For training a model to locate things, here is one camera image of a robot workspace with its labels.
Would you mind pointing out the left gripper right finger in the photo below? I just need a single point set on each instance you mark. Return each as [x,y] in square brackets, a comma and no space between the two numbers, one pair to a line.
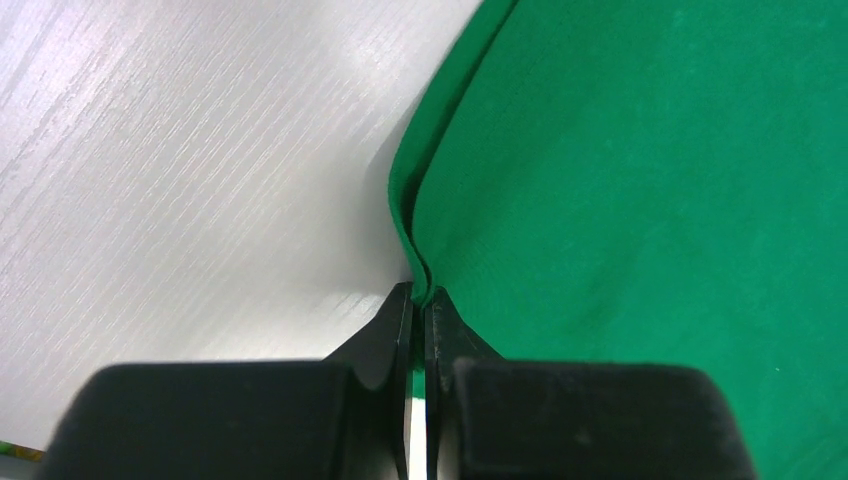
[489,417]

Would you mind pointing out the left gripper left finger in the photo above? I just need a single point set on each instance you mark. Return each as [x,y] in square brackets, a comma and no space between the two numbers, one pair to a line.
[346,416]

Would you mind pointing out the green t shirt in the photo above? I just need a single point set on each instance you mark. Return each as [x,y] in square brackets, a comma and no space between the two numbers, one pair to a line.
[648,181]

